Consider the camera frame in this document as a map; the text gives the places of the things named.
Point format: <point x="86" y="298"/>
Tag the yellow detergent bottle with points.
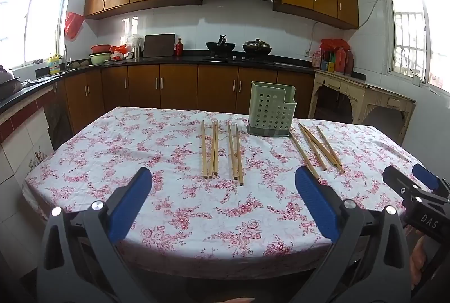
<point x="54" y="65"/>

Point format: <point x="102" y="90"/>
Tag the black pot with lid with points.
<point x="256" y="47"/>

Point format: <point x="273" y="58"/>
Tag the wooden base cabinets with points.
<point x="175" y="85"/>

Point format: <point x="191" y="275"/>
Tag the dark sauce bottle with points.
<point x="349" y="62"/>

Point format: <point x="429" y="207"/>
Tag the person's right hand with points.
<point x="416" y="260"/>

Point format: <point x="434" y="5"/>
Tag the pink label bottle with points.
<point x="316" y="60"/>

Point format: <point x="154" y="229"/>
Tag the worn white side table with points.
<point x="369" y="92"/>

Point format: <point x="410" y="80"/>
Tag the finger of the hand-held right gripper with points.
<point x="397" y="181"/>
<point x="425" y="177"/>

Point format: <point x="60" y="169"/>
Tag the green basin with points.
<point x="100" y="58"/>

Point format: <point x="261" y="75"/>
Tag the steel canister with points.
<point x="137" y="52"/>

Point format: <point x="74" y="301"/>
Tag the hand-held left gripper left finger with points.
<point x="132" y="204"/>

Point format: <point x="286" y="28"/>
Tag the steel faucet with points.
<point x="65" y="56"/>

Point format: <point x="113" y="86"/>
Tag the colourful seasoning boxes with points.
<point x="327" y="65"/>

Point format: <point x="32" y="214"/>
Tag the small red bottle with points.
<point x="179" y="48"/>

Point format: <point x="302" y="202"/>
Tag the black wok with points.
<point x="219" y="47"/>

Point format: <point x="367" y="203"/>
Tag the grey cloth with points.
<point x="35" y="80"/>

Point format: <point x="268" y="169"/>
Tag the dark cutting board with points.
<point x="158" y="45"/>

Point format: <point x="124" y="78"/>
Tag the black gas stove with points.
<point x="242" y="59"/>

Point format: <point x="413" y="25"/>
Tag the barred white frame window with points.
<point x="407" y="25"/>

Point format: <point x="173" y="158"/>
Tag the red basin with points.
<point x="101" y="48"/>

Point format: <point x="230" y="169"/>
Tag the floral white red tablecloth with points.
<point x="175" y="201"/>

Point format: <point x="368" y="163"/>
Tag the white plastic bag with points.
<point x="134" y="40"/>

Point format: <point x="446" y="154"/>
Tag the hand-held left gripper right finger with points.
<point x="316" y="204"/>

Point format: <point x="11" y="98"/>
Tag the dark clay pot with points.
<point x="8" y="86"/>

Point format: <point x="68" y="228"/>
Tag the wooden chopstick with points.
<point x="304" y="155"/>
<point x="204" y="148"/>
<point x="212" y="151"/>
<point x="239" y="155"/>
<point x="216" y="151"/>
<point x="312" y="147"/>
<point x="328" y="146"/>
<point x="323" y="150"/>
<point x="231" y="150"/>

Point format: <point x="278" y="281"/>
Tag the green perforated utensil holder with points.
<point x="270" y="109"/>

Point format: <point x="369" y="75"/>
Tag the red oil bottle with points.
<point x="340" y="60"/>

